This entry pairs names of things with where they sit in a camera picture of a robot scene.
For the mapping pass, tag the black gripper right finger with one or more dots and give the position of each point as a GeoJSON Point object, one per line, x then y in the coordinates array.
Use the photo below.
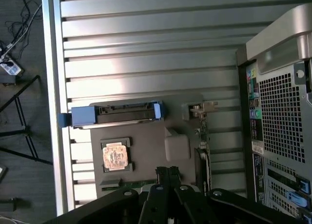
{"type": "Point", "coordinates": [185, 204]}

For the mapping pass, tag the white power strip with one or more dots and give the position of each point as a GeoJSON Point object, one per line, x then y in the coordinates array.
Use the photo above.
{"type": "Point", "coordinates": [9, 66]}

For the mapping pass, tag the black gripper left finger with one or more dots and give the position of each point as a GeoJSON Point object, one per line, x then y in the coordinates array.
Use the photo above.
{"type": "Point", "coordinates": [156, 204]}

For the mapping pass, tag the hard disk in blue caddy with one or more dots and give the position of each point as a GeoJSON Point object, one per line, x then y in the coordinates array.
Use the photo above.
{"type": "Point", "coordinates": [83, 116]}

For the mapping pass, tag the silver open PC case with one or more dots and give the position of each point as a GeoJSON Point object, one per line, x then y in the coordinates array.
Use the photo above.
{"type": "Point", "coordinates": [280, 126]}

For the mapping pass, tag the black power adapter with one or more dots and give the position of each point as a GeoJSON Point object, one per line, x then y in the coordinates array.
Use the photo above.
{"type": "Point", "coordinates": [14, 204]}

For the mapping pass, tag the black tripod stand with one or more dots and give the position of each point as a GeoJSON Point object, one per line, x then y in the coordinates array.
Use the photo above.
{"type": "Point", "coordinates": [23, 126]}

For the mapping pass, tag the graphics card with metal bracket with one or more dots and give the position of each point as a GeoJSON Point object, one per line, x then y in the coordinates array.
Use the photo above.
{"type": "Point", "coordinates": [202, 136]}

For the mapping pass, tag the green RAM stick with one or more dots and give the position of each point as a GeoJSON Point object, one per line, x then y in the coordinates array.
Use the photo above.
{"type": "Point", "coordinates": [136, 184]}

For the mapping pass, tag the copper-coloured CPU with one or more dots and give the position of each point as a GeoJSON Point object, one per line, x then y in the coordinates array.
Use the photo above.
{"type": "Point", "coordinates": [114, 158]}

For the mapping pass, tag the small black box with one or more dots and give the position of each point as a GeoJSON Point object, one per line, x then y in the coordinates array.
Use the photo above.
{"type": "Point", "coordinates": [7, 79]}

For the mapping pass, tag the grey parts rack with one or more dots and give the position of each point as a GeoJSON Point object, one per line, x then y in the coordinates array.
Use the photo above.
{"type": "Point", "coordinates": [148, 146]}

